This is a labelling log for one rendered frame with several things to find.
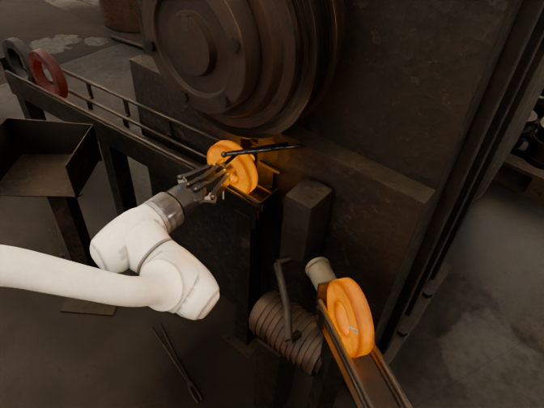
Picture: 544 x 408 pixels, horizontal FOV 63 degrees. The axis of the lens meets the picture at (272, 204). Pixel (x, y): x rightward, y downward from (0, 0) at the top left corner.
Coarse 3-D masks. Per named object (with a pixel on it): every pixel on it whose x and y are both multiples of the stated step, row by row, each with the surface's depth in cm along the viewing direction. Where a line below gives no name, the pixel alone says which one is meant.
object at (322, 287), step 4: (332, 280) 95; (320, 284) 94; (324, 284) 94; (328, 284) 95; (320, 288) 95; (324, 288) 95; (320, 292) 96; (324, 292) 96; (320, 296) 96; (324, 296) 97; (316, 300) 97; (324, 300) 98; (316, 304) 98; (316, 308) 99; (316, 312) 99
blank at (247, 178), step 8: (216, 144) 113; (224, 144) 112; (232, 144) 112; (208, 152) 117; (216, 152) 114; (208, 160) 119; (216, 160) 116; (224, 160) 114; (232, 160) 112; (240, 160) 110; (248, 160) 111; (240, 168) 111; (248, 168) 111; (256, 168) 113; (232, 176) 120; (240, 176) 113; (248, 176) 111; (256, 176) 113; (232, 184) 118; (240, 184) 115; (248, 184) 113; (256, 184) 115; (248, 192) 115
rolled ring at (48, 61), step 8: (32, 56) 156; (40, 56) 152; (48, 56) 153; (32, 64) 159; (40, 64) 162; (48, 64) 152; (56, 64) 153; (32, 72) 163; (40, 72) 163; (56, 72) 153; (40, 80) 164; (48, 80) 166; (56, 80) 154; (64, 80) 156; (48, 88) 164; (56, 88) 157; (64, 88) 157; (64, 96) 160
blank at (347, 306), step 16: (336, 288) 90; (352, 288) 86; (336, 304) 92; (352, 304) 83; (336, 320) 93; (352, 320) 84; (368, 320) 83; (352, 336) 86; (368, 336) 83; (352, 352) 87; (368, 352) 86
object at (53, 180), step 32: (0, 128) 130; (32, 128) 135; (64, 128) 135; (0, 160) 132; (32, 160) 139; (64, 160) 139; (96, 160) 138; (0, 192) 128; (32, 192) 128; (64, 192) 127; (64, 224) 145
